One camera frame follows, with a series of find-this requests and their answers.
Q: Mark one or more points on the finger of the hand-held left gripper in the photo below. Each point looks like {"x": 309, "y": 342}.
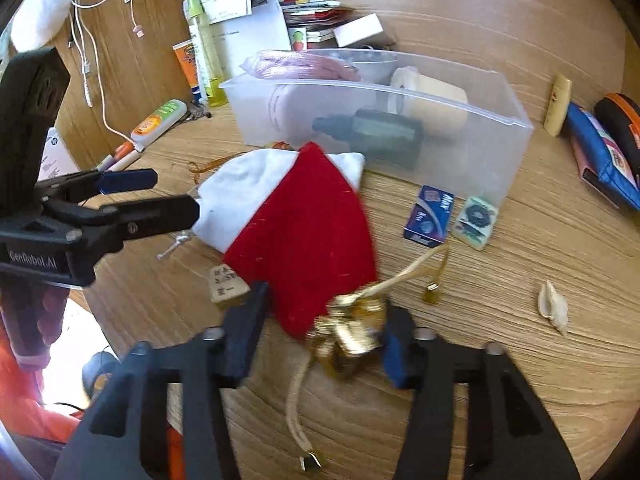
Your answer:
{"x": 150, "y": 215}
{"x": 125, "y": 180}

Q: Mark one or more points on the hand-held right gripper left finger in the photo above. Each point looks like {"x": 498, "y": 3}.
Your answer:
{"x": 245, "y": 340}

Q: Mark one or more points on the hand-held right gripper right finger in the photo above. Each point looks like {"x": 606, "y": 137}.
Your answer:
{"x": 395, "y": 355}

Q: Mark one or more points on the gold ribbon bow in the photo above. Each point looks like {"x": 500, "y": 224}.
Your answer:
{"x": 355, "y": 330}

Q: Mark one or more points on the wooden tag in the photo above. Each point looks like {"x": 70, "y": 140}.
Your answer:
{"x": 225, "y": 285}

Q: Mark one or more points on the red and white felt pouch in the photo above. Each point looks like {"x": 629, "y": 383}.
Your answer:
{"x": 310, "y": 240}

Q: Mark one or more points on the small blue box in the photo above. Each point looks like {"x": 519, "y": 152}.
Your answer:
{"x": 430, "y": 215}

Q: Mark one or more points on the clear plastic storage box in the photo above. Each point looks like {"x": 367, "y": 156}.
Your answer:
{"x": 475, "y": 160}

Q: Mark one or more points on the dark green spray bottle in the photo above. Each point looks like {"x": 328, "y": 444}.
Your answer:
{"x": 380, "y": 132}

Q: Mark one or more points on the beige cylindrical jar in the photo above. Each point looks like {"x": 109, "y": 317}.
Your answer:
{"x": 435, "y": 105}

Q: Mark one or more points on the person's left forearm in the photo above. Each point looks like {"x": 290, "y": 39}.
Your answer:
{"x": 25, "y": 400}

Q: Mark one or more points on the person's left hand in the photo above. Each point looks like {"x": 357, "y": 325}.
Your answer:
{"x": 40, "y": 315}

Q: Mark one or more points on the white marker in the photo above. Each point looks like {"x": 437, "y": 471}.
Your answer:
{"x": 127, "y": 161}

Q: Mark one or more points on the orange cap marker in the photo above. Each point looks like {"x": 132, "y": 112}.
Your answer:
{"x": 120, "y": 152}

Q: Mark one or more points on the green and orange tube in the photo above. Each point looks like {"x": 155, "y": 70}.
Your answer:
{"x": 160, "y": 120}

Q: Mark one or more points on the white printed box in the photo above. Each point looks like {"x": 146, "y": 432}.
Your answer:
{"x": 57, "y": 157}

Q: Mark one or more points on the yellow-green spray bottle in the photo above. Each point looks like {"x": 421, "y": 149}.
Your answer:
{"x": 207, "y": 60}

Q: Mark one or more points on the green white eraser packet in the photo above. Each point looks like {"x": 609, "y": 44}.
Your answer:
{"x": 475, "y": 222}

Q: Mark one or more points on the beige seashell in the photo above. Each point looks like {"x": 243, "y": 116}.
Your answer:
{"x": 552, "y": 305}

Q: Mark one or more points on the white fluffy plush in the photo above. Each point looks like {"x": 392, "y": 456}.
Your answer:
{"x": 40, "y": 10}

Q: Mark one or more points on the white folded leaflet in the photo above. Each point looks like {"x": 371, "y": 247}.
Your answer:
{"x": 260, "y": 25}

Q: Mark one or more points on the fruit print card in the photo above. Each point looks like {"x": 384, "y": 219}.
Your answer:
{"x": 298, "y": 40}

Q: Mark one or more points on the stack of booklets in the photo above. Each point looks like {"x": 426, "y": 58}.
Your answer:
{"x": 320, "y": 15}

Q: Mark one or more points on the pink flat case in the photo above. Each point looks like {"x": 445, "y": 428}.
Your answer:
{"x": 582, "y": 165}

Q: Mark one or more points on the glass bowl of trinkets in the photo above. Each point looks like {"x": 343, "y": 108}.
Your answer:
{"x": 372, "y": 62}

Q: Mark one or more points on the small white box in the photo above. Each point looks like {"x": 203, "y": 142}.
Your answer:
{"x": 357, "y": 30}

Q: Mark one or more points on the blue zipper pouch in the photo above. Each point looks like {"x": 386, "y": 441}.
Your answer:
{"x": 595, "y": 150}

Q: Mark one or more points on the black case with orange zipper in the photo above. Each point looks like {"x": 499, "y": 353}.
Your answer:
{"x": 620, "y": 115}

